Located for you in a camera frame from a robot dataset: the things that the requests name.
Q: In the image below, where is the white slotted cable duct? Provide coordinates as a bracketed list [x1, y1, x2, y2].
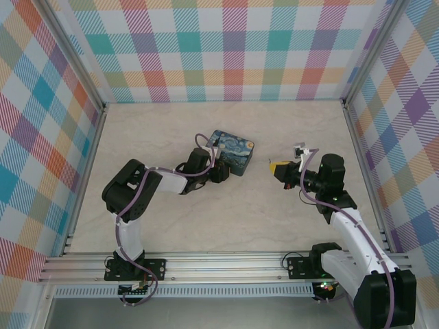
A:
[54, 283, 315, 298]

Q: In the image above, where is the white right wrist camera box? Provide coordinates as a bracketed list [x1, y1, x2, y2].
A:
[293, 143, 315, 172]

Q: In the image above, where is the aluminium frame post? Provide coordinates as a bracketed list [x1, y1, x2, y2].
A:
[342, 0, 409, 106]
[39, 0, 108, 114]

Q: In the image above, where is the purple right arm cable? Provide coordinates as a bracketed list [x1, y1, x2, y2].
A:
[298, 147, 395, 329]

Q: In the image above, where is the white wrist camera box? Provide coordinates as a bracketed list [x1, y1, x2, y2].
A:
[202, 142, 220, 159]
[293, 143, 315, 172]

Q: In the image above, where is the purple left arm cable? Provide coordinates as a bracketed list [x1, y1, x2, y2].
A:
[115, 132, 220, 306]

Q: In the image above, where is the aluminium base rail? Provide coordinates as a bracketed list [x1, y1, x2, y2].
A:
[37, 251, 418, 284]

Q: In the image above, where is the starry night print tin box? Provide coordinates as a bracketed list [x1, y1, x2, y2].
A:
[209, 129, 256, 178]

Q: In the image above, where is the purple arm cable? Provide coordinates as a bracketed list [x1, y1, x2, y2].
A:
[115, 132, 220, 306]
[298, 147, 395, 329]

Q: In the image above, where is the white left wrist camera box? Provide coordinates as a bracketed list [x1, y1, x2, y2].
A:
[202, 142, 220, 159]

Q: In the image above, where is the aluminium side rail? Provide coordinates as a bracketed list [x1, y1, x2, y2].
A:
[60, 102, 108, 258]
[342, 99, 394, 254]

